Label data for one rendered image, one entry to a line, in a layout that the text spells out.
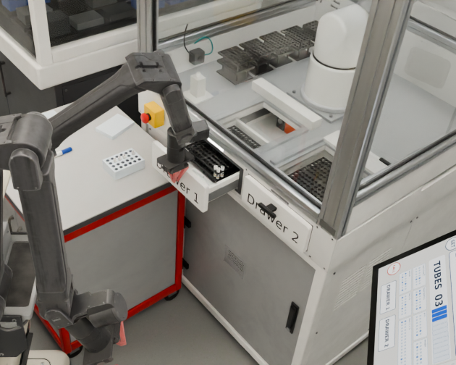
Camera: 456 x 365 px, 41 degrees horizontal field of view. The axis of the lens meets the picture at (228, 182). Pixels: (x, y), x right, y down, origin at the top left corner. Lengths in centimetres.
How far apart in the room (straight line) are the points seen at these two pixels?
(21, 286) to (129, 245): 83
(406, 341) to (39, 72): 172
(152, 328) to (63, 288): 153
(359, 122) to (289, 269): 68
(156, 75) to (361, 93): 49
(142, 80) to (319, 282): 92
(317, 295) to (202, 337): 81
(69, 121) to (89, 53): 118
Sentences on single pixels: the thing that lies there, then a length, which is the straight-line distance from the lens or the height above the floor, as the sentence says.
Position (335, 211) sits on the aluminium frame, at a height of 104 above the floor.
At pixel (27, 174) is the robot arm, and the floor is 158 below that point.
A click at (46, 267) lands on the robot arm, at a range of 112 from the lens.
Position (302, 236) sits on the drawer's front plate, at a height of 88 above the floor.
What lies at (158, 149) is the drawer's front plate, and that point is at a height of 92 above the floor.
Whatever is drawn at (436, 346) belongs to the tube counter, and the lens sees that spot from 141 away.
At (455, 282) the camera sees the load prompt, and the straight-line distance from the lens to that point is 149.
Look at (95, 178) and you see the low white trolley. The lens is 217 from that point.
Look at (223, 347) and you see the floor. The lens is 262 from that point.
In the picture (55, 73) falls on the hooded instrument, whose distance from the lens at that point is 256.
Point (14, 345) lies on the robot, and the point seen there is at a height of 94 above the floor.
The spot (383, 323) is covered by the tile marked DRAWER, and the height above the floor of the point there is 100.
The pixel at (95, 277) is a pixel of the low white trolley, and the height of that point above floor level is 44.
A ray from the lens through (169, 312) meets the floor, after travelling 271.
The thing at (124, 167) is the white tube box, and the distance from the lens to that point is 215.
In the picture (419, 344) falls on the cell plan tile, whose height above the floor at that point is 107.
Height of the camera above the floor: 218
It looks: 41 degrees down
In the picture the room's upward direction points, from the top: 6 degrees clockwise
